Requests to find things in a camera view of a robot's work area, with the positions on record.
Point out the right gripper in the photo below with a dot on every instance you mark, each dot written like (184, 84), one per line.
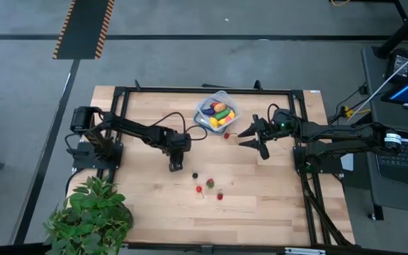
(282, 125)

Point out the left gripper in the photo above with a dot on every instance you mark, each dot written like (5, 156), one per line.
(180, 143)

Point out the small red cherry toy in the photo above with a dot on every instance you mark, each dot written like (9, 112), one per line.
(226, 135)

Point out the green pea pod toy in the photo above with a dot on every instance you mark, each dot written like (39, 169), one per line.
(222, 114)

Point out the yellow lemon toy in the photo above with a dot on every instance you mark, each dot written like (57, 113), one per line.
(214, 123)

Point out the purple eggplant toy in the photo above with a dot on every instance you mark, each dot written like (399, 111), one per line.
(208, 111)

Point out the red chili pepper toy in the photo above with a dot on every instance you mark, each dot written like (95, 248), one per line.
(212, 104)

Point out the red strawberry toy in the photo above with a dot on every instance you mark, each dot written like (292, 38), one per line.
(220, 195)

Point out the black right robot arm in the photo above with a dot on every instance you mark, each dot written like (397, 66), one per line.
(349, 136)

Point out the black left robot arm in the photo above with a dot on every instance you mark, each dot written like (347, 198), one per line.
(133, 129)

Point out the clear plastic tupperware container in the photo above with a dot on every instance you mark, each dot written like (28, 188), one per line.
(227, 99)

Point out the black plum toy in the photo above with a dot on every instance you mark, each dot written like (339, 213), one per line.
(195, 175)

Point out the large red cherry toy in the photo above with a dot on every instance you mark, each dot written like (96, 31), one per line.
(198, 189)

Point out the strawberry toy with large leaves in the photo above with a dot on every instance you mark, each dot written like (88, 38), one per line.
(210, 183)

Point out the yellow power plug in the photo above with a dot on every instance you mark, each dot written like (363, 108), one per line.
(347, 112)

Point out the green leafy plant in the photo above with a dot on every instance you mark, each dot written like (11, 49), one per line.
(90, 219)

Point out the dark grey side desk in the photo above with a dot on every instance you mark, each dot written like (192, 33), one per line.
(384, 198)

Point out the black mat with orange stripes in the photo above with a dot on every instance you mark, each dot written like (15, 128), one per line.
(83, 28)

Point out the black power adapter white label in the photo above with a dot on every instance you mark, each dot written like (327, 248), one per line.
(399, 65)

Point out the black stand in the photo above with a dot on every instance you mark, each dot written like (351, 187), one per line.
(402, 30)

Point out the black aluminium table frame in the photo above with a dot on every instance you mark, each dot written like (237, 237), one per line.
(207, 90)

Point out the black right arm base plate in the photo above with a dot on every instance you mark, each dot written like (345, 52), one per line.
(317, 170)

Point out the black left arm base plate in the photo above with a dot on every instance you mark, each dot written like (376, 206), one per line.
(83, 163)

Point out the silver aluminium bracket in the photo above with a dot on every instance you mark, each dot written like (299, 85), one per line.
(305, 251)

